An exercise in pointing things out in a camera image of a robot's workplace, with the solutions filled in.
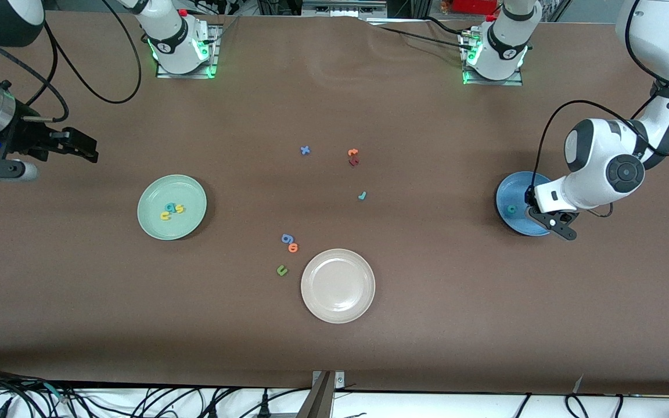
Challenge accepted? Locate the blue plate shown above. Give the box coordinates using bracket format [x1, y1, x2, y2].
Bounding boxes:
[495, 171, 557, 237]

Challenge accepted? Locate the green plate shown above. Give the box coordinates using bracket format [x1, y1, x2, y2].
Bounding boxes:
[137, 174, 208, 241]

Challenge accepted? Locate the brown table cover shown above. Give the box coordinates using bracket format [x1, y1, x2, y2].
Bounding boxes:
[0, 9, 669, 395]

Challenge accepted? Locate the red box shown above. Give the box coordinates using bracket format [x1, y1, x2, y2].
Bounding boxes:
[451, 0, 499, 13]

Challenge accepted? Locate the beige plate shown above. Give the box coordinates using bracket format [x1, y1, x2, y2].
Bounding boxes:
[300, 248, 376, 324]

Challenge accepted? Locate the grey metal device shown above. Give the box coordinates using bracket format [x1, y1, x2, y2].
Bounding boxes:
[301, 0, 387, 18]

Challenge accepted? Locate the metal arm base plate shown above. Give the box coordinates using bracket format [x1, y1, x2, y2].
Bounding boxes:
[156, 23, 220, 80]
[461, 32, 524, 87]

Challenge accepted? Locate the black base cable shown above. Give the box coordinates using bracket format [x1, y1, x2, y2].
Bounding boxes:
[376, 26, 470, 49]
[423, 16, 487, 37]

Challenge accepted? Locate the grey metal table bracket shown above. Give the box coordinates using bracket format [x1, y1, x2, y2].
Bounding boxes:
[297, 370, 346, 418]

